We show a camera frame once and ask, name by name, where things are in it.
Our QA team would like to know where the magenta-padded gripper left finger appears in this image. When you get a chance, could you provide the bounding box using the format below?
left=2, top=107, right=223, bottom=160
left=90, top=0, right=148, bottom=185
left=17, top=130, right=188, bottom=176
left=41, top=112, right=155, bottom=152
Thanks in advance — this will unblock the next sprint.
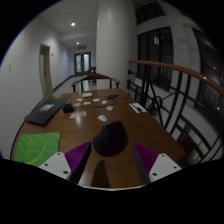
left=38, top=141, right=93, bottom=185

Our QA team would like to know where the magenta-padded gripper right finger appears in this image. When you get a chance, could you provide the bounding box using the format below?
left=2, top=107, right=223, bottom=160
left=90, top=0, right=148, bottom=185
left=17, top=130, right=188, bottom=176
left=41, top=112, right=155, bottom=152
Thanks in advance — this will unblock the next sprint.
left=132, top=142, right=183, bottom=185

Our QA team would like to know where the black computer mouse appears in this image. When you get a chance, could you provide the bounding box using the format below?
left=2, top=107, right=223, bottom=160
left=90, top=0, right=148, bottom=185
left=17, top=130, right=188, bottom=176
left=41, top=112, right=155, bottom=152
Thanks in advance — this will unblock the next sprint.
left=92, top=120, right=129, bottom=158

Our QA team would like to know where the green mouse pad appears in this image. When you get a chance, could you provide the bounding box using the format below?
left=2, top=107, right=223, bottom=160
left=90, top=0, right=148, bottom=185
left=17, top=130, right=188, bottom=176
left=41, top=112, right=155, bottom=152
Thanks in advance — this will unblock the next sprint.
left=13, top=131, right=62, bottom=168

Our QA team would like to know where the black closed laptop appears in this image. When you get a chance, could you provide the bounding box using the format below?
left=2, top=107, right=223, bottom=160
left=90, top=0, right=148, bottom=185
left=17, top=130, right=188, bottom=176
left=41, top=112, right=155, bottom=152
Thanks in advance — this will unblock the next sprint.
left=24, top=96, right=71, bottom=127

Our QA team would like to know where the white notepad with pen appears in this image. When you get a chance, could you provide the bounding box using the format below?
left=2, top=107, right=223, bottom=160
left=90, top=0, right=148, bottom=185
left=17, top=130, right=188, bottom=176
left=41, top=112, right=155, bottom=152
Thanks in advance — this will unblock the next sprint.
left=129, top=102, right=148, bottom=114

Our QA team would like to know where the open side doorway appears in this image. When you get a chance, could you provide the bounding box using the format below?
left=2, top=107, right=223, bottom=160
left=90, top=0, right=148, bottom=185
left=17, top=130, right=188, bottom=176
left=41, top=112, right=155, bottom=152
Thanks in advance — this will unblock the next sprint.
left=38, top=43, right=54, bottom=98

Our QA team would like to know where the wooden armchair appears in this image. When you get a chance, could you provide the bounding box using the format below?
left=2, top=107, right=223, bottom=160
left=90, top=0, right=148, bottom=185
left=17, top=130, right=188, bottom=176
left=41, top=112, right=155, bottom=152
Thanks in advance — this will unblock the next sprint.
left=71, top=73, right=122, bottom=93

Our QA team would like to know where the black railing with wooden handrail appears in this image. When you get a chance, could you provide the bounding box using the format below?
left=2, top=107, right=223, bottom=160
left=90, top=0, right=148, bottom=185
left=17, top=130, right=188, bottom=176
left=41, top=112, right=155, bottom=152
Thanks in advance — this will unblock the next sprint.
left=126, top=59, right=224, bottom=168

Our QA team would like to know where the glass double door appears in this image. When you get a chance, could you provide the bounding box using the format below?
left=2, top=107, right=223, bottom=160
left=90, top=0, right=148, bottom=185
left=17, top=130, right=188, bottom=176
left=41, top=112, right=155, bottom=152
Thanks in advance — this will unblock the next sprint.
left=73, top=51, right=92, bottom=76

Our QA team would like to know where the wide dark window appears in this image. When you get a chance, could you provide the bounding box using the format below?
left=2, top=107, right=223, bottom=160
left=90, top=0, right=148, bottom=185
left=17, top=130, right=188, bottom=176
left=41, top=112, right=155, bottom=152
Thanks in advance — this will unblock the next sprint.
left=192, top=29, right=224, bottom=116

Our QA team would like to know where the tall dark window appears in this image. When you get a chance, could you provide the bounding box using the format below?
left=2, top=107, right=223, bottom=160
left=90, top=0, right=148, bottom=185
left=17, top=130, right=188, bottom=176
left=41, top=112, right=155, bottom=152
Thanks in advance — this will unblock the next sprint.
left=136, top=26, right=174, bottom=91

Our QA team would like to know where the small dark transom window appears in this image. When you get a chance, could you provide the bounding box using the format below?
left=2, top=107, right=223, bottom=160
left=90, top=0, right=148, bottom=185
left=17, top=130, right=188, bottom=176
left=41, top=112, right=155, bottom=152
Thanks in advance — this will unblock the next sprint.
left=134, top=1, right=167, bottom=26

